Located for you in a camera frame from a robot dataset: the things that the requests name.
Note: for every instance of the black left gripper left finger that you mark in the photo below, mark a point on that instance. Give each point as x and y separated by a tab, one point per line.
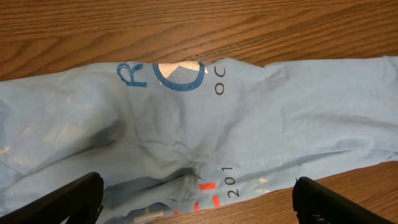
77	202

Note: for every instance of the light blue printed t-shirt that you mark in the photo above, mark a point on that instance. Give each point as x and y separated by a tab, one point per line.
183	137

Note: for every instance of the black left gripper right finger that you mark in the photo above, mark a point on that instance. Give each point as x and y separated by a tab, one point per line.
316	204

